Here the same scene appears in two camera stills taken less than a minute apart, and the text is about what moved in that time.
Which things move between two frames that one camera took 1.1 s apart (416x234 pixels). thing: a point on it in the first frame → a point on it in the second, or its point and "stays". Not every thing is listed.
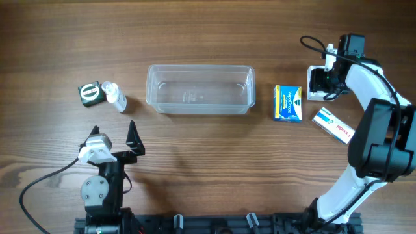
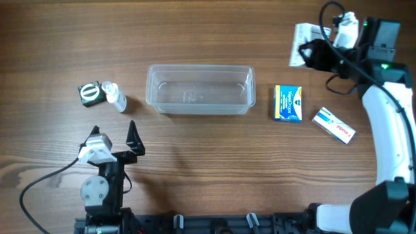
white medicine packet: [312, 95] → [305, 33]
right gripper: [316, 82] → [319, 52]
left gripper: [136, 147] stays
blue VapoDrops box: [288, 103] stays
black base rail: [221, 223] stays
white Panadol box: [333, 125] stays
